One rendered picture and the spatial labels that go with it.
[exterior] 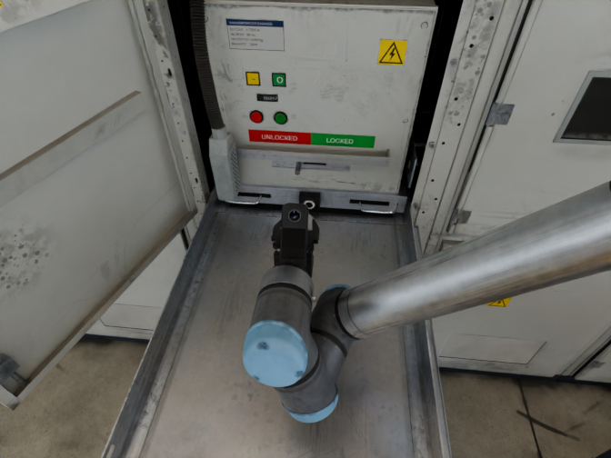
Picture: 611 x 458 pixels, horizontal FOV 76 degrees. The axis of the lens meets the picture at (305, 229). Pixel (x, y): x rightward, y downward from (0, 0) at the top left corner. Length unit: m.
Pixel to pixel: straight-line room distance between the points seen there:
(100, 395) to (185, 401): 1.10
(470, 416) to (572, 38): 1.39
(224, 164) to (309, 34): 0.34
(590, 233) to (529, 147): 0.58
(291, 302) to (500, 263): 0.29
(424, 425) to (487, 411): 1.05
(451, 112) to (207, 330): 0.72
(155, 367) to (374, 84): 0.77
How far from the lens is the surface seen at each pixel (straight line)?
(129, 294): 1.64
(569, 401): 2.05
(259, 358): 0.56
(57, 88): 0.85
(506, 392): 1.95
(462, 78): 0.93
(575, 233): 0.48
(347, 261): 1.03
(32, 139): 0.83
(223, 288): 0.99
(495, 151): 1.01
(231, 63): 0.97
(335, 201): 1.13
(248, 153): 1.03
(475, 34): 0.90
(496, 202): 1.12
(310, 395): 0.65
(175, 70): 0.98
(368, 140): 1.02
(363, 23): 0.90
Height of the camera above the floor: 1.63
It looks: 45 degrees down
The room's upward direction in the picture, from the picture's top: straight up
